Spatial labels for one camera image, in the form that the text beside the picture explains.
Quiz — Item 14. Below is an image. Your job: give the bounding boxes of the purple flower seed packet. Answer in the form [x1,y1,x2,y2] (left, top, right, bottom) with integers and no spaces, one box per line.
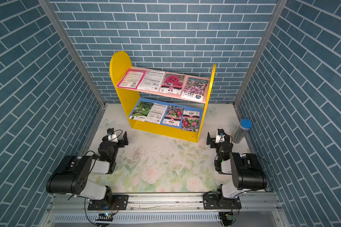
[181,78,208,102]

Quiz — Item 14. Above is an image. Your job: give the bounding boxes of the white text seed packet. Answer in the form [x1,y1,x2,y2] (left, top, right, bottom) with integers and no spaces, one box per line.
[137,71,165,92]

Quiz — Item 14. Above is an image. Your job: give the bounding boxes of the hollyhock magenta flower packet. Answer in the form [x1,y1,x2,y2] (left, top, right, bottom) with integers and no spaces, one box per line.
[159,73,185,96]

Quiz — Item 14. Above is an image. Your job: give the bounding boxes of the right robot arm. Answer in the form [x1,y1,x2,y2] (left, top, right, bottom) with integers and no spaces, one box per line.
[203,129,268,210]

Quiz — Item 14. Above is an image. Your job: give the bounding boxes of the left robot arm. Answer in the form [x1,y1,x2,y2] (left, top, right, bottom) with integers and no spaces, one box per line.
[46,128,128,210]

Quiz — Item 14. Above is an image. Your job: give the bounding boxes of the small chrysanthemum seed packet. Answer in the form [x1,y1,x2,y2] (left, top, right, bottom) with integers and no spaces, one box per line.
[181,110,200,132]

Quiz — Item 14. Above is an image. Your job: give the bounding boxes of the green gourd seed packet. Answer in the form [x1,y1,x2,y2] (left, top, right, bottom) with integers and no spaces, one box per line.
[129,101,154,122]

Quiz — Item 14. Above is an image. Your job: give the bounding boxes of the white text packet lower shelf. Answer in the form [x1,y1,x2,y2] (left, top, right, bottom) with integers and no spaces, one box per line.
[145,103,168,124]

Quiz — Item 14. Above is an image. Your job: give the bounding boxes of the yellow wooden shelf unit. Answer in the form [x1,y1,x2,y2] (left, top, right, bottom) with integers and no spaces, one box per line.
[109,51,217,143]

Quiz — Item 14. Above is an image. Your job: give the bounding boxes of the pink-bordered seed packet back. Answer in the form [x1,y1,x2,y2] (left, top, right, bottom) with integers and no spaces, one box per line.
[117,69,146,89]

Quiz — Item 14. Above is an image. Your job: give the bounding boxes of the silver canister blue lid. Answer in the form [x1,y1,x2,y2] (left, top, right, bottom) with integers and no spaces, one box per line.
[232,119,253,143]

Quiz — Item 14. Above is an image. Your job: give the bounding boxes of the floral table mat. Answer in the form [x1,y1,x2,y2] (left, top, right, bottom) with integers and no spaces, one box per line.
[84,104,239,193]

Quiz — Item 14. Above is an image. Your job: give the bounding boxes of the chrysanthemum packet pink band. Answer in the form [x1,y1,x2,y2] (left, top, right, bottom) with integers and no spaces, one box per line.
[162,105,184,129]

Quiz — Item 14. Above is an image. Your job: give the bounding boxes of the left circuit board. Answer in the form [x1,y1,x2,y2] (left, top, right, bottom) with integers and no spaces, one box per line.
[95,213,114,223]

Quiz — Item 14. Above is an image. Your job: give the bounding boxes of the circuit board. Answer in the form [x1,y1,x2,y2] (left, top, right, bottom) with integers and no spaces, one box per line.
[222,213,238,223]
[95,213,114,223]

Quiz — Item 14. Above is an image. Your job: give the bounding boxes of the right circuit board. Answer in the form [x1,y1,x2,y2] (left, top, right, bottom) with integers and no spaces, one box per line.
[222,213,238,223]

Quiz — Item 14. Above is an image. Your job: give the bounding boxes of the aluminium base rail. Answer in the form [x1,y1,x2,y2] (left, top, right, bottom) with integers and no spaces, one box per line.
[39,192,289,227]

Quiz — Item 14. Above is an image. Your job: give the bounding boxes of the right corner aluminium post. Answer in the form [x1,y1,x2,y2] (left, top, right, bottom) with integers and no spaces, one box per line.
[234,0,288,108]

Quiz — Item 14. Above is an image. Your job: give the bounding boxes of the corner aluminium post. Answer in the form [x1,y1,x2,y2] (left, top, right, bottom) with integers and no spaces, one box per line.
[38,0,105,108]
[234,0,288,108]

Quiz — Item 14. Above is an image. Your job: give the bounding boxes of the left corner aluminium post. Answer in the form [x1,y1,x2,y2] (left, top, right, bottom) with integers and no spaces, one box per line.
[38,0,105,108]

